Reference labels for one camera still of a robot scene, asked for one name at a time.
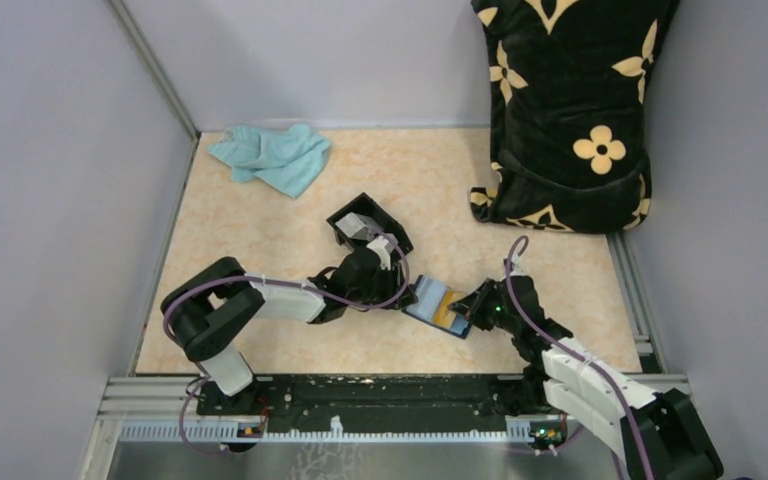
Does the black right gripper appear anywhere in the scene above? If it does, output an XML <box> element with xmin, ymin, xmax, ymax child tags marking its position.
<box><xmin>449</xmin><ymin>277</ymin><xmax>520</xmax><ymax>335</ymax></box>

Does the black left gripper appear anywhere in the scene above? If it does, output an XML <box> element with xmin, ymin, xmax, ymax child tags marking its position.
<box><xmin>347</xmin><ymin>261</ymin><xmax>419</xmax><ymax>310</ymax></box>

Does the grey credit card stack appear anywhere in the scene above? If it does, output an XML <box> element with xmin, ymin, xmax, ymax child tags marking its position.
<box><xmin>336</xmin><ymin>212</ymin><xmax>381</xmax><ymax>242</ymax></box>

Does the yellow credit card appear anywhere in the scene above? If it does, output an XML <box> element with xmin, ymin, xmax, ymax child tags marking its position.
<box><xmin>433</xmin><ymin>289</ymin><xmax>469</xmax><ymax>337</ymax></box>

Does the blue leather card holder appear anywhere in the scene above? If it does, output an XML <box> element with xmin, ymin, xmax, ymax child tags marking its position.
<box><xmin>402</xmin><ymin>275</ymin><xmax>471</xmax><ymax>339</ymax></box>

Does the black plastic card box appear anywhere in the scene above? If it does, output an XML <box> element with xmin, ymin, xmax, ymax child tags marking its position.
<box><xmin>326</xmin><ymin>192</ymin><xmax>414</xmax><ymax>255</ymax></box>

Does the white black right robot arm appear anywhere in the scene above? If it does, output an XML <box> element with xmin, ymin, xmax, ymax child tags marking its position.
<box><xmin>448</xmin><ymin>275</ymin><xmax>724</xmax><ymax>479</ymax></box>

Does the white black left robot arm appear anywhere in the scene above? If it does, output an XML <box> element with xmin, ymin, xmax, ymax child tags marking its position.
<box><xmin>160</xmin><ymin>247</ymin><xmax>416</xmax><ymax>414</ymax></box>

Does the light blue cloth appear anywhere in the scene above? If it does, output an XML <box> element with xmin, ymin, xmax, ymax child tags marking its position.
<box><xmin>207</xmin><ymin>124</ymin><xmax>331</xmax><ymax>198</ymax></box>

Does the black floral cushion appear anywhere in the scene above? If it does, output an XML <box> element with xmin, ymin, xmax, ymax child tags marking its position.
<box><xmin>470</xmin><ymin>1</ymin><xmax>678</xmax><ymax>235</ymax></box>

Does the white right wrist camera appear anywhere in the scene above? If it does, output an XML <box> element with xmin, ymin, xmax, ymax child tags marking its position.
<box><xmin>505</xmin><ymin>259</ymin><xmax>527</xmax><ymax>277</ymax></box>

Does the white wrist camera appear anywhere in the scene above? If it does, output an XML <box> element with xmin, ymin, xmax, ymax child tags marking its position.
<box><xmin>366</xmin><ymin>235</ymin><xmax>398</xmax><ymax>270</ymax></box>
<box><xmin>505</xmin><ymin>259</ymin><xmax>527</xmax><ymax>277</ymax></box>

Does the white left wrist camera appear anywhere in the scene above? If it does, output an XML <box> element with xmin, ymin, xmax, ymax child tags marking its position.
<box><xmin>366</xmin><ymin>235</ymin><xmax>398</xmax><ymax>270</ymax></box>

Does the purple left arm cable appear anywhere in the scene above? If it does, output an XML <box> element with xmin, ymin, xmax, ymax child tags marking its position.
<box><xmin>161</xmin><ymin>228</ymin><xmax>412</xmax><ymax>457</ymax></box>

